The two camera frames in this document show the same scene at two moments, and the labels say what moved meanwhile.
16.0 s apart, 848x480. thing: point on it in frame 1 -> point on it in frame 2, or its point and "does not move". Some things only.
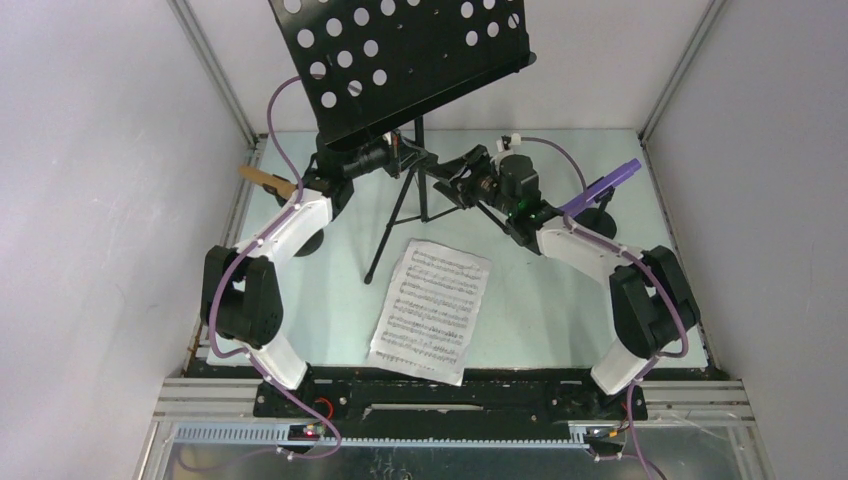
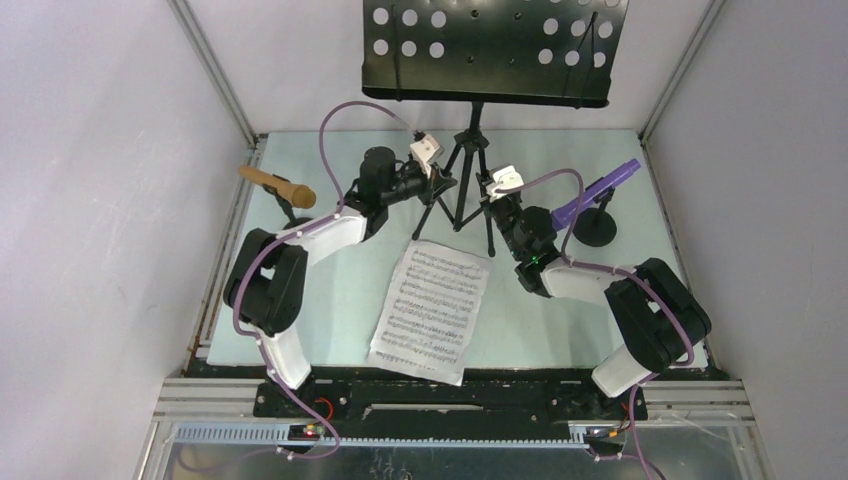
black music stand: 371,68 -> 553,53
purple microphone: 611,181 does not move
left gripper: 400,153 -> 433,186
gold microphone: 278,185 does not move
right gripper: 479,160 -> 484,196
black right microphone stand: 597,219 does not move
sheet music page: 431,314 does not move
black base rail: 388,401 does not move
